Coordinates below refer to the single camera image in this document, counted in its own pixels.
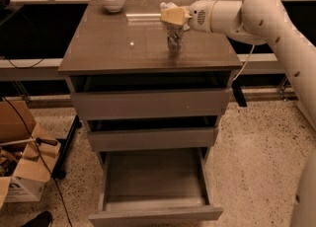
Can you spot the black handled tool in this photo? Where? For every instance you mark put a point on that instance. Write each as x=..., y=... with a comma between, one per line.
x=37, y=140

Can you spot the black shoe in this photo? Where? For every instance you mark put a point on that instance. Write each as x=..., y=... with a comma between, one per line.
x=44, y=219

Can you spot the black metal stand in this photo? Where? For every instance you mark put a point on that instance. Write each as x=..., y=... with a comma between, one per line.
x=59, y=169

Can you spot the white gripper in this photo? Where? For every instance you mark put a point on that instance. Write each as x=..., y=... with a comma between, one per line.
x=199, y=16

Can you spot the grey top drawer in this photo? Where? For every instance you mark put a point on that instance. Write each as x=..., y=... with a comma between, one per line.
x=147, y=95

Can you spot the grey drawer cabinet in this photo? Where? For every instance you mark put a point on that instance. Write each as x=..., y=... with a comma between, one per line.
x=134, y=41

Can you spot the grey middle drawer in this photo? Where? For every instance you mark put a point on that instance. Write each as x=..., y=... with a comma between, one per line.
x=152, y=133

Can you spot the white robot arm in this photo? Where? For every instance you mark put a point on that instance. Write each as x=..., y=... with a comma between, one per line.
x=257, y=22

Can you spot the redbull can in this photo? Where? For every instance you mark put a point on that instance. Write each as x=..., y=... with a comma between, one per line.
x=174, y=37

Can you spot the white plastic bottle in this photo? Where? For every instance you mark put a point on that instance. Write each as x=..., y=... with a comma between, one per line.
x=164, y=5

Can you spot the grey bottom drawer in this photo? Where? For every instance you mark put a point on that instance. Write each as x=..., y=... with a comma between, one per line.
x=150, y=187

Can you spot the open cardboard box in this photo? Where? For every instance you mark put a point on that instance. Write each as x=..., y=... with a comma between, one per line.
x=25, y=168

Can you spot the grey drawer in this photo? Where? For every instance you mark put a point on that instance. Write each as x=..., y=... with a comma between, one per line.
x=147, y=95
x=152, y=133
x=150, y=187

